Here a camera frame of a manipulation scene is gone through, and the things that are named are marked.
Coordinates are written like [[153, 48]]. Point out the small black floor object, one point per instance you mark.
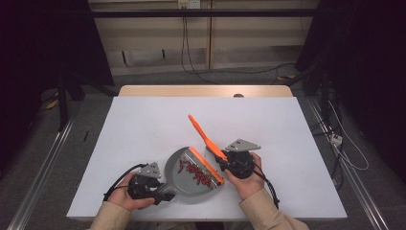
[[85, 135]]

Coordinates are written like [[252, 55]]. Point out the black curtain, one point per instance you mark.
[[367, 48]]

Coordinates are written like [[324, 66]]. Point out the yellow floor tape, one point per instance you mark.
[[52, 104]]

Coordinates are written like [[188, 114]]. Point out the aluminium floor rail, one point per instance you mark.
[[360, 191], [38, 179]]

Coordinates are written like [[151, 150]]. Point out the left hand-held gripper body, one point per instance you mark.
[[148, 172]]

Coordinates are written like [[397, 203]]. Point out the white table cover sheet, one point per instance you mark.
[[143, 127]]

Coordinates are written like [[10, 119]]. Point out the person's right hand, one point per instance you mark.
[[247, 187]]

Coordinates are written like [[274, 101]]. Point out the black horizontal bar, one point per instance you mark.
[[204, 13]]

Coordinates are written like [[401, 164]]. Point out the red kidney beans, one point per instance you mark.
[[198, 175]]

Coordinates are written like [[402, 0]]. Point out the person's left hand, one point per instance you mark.
[[124, 196]]

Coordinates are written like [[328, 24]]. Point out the grey dustpan with orange lip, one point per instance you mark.
[[182, 182]]

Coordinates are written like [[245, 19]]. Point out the black stand leg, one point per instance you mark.
[[63, 102]]

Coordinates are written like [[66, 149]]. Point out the white power plug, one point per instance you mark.
[[336, 139]]

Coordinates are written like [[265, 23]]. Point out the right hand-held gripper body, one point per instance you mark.
[[241, 158]]

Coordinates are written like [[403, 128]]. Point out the white wall socket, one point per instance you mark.
[[189, 4]]

